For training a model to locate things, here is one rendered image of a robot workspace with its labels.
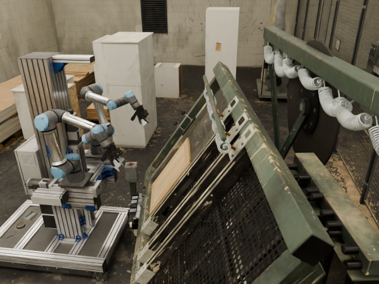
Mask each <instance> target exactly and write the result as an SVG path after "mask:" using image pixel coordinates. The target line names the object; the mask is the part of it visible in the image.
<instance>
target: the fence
mask: <svg viewBox="0 0 379 284"><path fill-rule="evenodd" d="M207 111H208V109H207V103H205V106H204V108H203V109H202V108H201V110H200V111H199V112H198V114H197V115H196V119H195V120H194V122H193V123H192V124H191V126H190V127H189V129H188V130H187V131H186V133H185V134H184V135H183V136H181V137H180V138H179V140H178V141H177V142H176V143H175V145H174V146H173V148H172V149H171V151H170V152H169V153H168V154H167V156H166V157H165V159H164V160H163V161H162V162H161V164H160V165H159V167H158V168H157V170H156V171H155V172H154V173H153V175H152V176H151V180H153V181H155V180H156V179H157V177H158V176H159V174H160V173H161V172H162V171H163V169H164V168H165V167H166V165H167V164H168V163H169V161H170V160H171V159H172V157H173V156H174V154H175V153H176V152H177V150H178V149H179V148H180V146H181V145H182V144H183V143H184V141H185V140H186V138H187V137H188V136H189V134H190V133H191V132H192V130H193V129H194V128H195V127H196V125H197V124H198V123H199V121H200V120H201V118H202V117H203V116H204V114H205V113H206V112H207Z"/></svg>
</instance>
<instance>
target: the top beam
mask: <svg viewBox="0 0 379 284"><path fill-rule="evenodd" d="M213 72H214V75H215V77H216V79H217V82H218V84H219V86H220V89H221V91H222V94H223V96H224V99H225V101H226V103H227V105H229V104H230V102H231V101H232V100H233V99H234V97H235V96H237V98H238V100H239V103H238V104H237V106H235V108H234V109H233V111H232V112H231V115H232V118H233V120H234V122H235V123H236V122H237V120H238V119H239V118H240V117H241V115H242V114H243V113H244V112H245V114H246V116H247V117H248V119H249V120H248V121H247V123H246V124H245V125H244V126H243V127H242V129H241V130H240V131H239V134H240V136H241V135H242V133H243V132H244V131H245V130H246V128H247V127H248V126H249V125H250V124H251V125H252V127H253V128H254V130H255V134H254V135H253V137H252V138H251V139H250V140H249V141H248V142H247V144H246V145H245V149H246V151H247V153H248V156H249V158H250V160H251V163H252V165H253V167H254V170H255V173H256V174H257V177H258V180H259V182H260V184H261V187H262V189H263V191H264V193H265V196H266V198H267V201H268V204H269V205H270V208H271V210H272V213H273V215H274V217H275V220H276V222H277V225H278V227H279V229H280V232H281V234H282V236H283V239H284V241H285V244H286V246H287V248H288V251H289V253H290V254H291V255H293V256H294V257H296V258H298V259H300V260H302V261H304V262H305V263H307V264H310V265H311V266H315V265H316V264H317V263H318V262H319V261H320V260H321V259H322V258H324V257H325V256H326V255H327V254H328V253H330V252H331V251H332V250H333V249H334V247H335V245H334V243H333V242H332V240H331V238H330V236H329V235H328V233H327V231H326V230H325V228H324V227H323V225H322V223H321V222H320V220H319V218H318V217H317V215H316V213H315V211H314V210H313V208H312V207H311V205H310V203H309V201H308V200H307V198H306V196H305V195H304V193H303V191H302V190H301V188H300V187H299V185H298V183H297V182H296V180H295V178H294V176H293V175H292V173H291V171H290V170H289V168H288V166H287V165H286V163H285V162H284V160H283V158H282V156H281V155H280V153H279V151H278V150H277V148H276V146H275V145H274V143H273V142H272V140H271V138H270V137H269V135H268V133H267V131H266V130H265V128H264V126H263V125H262V123H261V122H260V120H259V118H258V117H257V115H256V113H255V111H254V110H253V108H252V106H251V105H250V103H249V102H248V100H247V98H246V97H245V95H244V93H243V92H242V90H241V88H240V86H239V85H238V83H237V82H236V80H235V78H234V77H233V75H232V73H231V72H230V70H229V68H228V67H227V66H226V65H224V64H223V63H221V62H220V61H218V63H217V64H216V66H215V67H214V68H213Z"/></svg>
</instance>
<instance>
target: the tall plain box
mask: <svg viewBox="0 0 379 284"><path fill-rule="evenodd" d="M152 34H153V32H118V33H116V34H113V35H111V36H109V37H107V38H105V39H102V40H100V41H99V43H101V44H102V53H103V62H104V71H105V80H106V87H107V95H108V98H109V99H112V100H116V99H118V98H120V97H123V96H125V93H127V92H128V91H132V92H133V94H134V95H135V97H136V98H137V100H138V102H139V104H140V105H143V108H144V110H147V112H148V113H149V115H148V116H147V117H150V119H149V120H148V121H149V123H147V124H146V125H144V128H145V130H144V129H143V128H142V126H141V125H140V123H139V120H138V117H137V115H136V117H135V119H134V120H133V121H132V120H131V117H132V116H133V115H134V113H135V112H136V110H134V109H133V108H132V106H131V105H130V103H128V104H126V105H123V106H121V107H119V108H116V109H114V110H109V113H110V118H111V124H112V125H113V127H114V134H113V135H112V136H113V141H114V144H115V145H116V147H125V148H144V149H145V147H146V145H147V144H148V142H149V140H150V138H151V136H152V135H153V133H154V131H155V129H156V127H157V112H156V93H155V73H154V61H153V41H152Z"/></svg>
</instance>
